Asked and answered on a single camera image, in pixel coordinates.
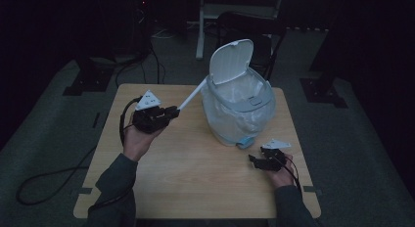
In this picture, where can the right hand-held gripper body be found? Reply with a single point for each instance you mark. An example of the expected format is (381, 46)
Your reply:
(274, 160)

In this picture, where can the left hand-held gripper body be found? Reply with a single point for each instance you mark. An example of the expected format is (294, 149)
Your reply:
(148, 119)

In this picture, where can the white straw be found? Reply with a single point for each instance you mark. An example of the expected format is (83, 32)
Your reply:
(192, 96)

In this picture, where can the white trash bin with lid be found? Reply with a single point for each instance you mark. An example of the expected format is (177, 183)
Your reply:
(231, 60)

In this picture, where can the person's right hand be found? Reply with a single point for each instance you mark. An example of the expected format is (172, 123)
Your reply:
(282, 178)

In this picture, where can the person's left hand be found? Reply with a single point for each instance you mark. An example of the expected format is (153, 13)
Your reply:
(137, 142)

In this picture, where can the clear plastic bin liner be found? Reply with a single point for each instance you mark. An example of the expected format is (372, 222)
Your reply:
(225, 119)

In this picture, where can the black stand base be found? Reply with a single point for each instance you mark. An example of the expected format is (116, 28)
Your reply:
(88, 80)
(321, 91)

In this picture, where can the black chair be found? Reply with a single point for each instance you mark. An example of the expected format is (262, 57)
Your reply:
(251, 28)

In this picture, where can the white desk frame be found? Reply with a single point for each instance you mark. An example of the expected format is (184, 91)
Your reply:
(200, 31)

